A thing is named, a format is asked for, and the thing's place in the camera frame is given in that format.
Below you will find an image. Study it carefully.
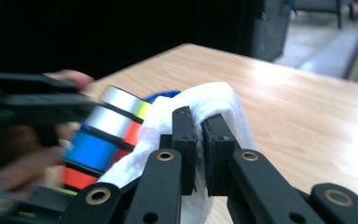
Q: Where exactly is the colourful puzzle cube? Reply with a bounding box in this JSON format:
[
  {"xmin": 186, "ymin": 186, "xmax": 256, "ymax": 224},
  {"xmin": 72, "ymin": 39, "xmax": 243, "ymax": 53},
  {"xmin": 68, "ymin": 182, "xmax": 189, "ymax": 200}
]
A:
[{"xmin": 48, "ymin": 85, "xmax": 153, "ymax": 195}]

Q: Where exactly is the blue wet wipe packet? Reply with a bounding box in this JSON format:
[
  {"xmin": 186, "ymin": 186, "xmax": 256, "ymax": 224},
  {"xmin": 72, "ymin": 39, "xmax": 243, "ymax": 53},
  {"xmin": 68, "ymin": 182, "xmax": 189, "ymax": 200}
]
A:
[{"xmin": 144, "ymin": 90, "xmax": 181, "ymax": 105}]

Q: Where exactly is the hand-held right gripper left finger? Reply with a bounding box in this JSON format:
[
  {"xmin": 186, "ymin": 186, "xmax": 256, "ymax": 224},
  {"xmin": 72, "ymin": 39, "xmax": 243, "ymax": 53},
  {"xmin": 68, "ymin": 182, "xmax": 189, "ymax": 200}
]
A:
[{"xmin": 159, "ymin": 105, "xmax": 199, "ymax": 196}]

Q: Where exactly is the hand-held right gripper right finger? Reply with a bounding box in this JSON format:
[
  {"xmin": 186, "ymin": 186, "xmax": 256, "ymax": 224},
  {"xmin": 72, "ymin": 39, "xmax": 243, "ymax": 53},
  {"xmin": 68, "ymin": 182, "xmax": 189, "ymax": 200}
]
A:
[{"xmin": 200, "ymin": 113, "xmax": 241, "ymax": 198}]

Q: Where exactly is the dark cabinet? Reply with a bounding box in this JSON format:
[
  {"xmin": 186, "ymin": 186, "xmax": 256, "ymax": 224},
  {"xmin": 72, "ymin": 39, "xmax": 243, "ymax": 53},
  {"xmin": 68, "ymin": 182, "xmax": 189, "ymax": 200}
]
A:
[{"xmin": 251, "ymin": 0, "xmax": 293, "ymax": 63}]

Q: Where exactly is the grey furniture frame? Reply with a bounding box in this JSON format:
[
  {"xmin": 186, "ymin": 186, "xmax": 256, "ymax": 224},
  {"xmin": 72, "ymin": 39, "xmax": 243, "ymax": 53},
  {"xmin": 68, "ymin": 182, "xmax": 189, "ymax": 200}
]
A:
[{"xmin": 292, "ymin": 0, "xmax": 357, "ymax": 30}]

